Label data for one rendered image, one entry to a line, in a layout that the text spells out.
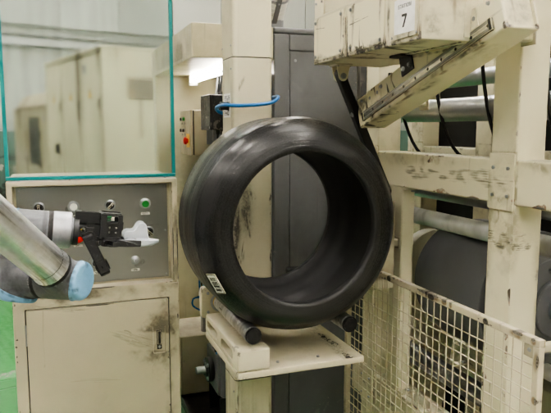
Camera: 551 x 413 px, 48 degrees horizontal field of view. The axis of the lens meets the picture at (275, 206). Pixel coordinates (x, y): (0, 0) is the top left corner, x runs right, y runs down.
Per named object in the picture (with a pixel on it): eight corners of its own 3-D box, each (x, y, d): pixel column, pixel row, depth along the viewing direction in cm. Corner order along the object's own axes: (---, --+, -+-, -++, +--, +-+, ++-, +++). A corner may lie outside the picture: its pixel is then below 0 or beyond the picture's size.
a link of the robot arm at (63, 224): (51, 251, 145) (51, 243, 154) (72, 251, 147) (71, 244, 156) (54, 213, 144) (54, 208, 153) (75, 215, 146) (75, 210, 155)
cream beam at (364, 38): (311, 65, 194) (311, 17, 192) (381, 68, 202) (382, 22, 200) (418, 39, 137) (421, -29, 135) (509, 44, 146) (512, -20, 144)
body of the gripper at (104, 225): (126, 215, 151) (75, 211, 146) (123, 250, 151) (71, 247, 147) (122, 211, 158) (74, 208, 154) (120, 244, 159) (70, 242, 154)
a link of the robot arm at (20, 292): (25, 304, 138) (30, 249, 139) (-15, 301, 142) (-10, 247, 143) (53, 303, 147) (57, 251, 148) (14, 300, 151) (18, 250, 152)
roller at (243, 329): (211, 307, 191) (214, 293, 191) (225, 309, 193) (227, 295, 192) (243, 344, 159) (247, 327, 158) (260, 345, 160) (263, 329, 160)
